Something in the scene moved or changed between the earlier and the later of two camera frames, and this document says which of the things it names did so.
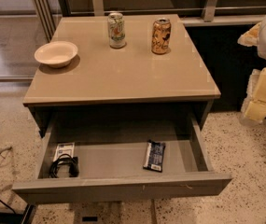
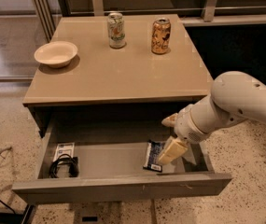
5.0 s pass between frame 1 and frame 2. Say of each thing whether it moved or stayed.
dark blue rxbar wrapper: stayed
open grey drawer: stayed
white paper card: stayed
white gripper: moved
